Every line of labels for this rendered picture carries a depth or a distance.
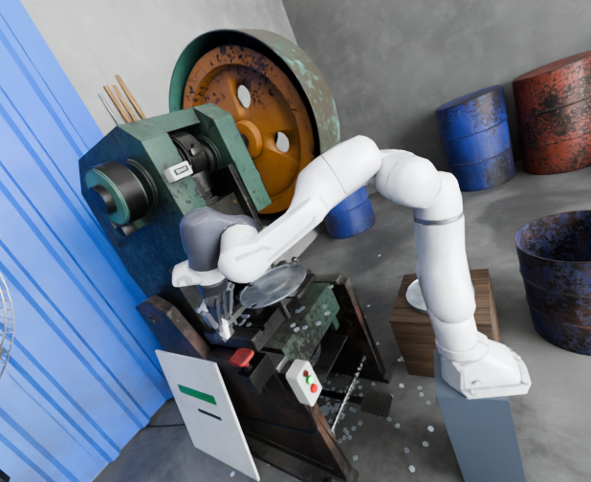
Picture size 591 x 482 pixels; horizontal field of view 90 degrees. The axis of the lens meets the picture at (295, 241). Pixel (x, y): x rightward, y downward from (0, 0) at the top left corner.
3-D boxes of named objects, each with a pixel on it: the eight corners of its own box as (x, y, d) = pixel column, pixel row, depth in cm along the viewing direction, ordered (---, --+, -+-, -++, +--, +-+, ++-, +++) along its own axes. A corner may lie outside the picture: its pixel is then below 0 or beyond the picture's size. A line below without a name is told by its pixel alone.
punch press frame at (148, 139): (366, 359, 147) (248, 79, 102) (331, 444, 117) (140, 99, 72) (257, 341, 197) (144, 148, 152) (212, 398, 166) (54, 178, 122)
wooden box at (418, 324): (499, 323, 153) (488, 268, 141) (505, 386, 125) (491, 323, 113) (419, 321, 176) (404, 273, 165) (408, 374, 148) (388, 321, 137)
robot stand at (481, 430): (514, 438, 108) (494, 348, 93) (529, 496, 93) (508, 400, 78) (460, 432, 117) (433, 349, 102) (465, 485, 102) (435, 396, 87)
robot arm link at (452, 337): (462, 304, 95) (446, 238, 87) (485, 347, 79) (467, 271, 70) (426, 312, 98) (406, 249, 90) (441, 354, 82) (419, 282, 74)
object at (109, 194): (264, 155, 130) (248, 114, 123) (128, 225, 83) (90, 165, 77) (237, 164, 141) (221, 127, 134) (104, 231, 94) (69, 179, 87)
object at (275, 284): (317, 263, 120) (317, 261, 120) (280, 310, 100) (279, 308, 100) (268, 267, 138) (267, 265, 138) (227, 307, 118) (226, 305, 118)
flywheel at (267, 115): (364, 162, 129) (274, -2, 114) (346, 177, 115) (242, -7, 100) (264, 215, 178) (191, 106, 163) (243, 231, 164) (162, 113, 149)
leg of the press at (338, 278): (395, 366, 156) (336, 215, 126) (388, 384, 148) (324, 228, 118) (270, 346, 214) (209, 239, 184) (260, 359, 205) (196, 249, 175)
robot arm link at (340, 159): (404, 103, 56) (376, 107, 72) (324, 158, 59) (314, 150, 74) (442, 186, 63) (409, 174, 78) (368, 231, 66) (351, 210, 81)
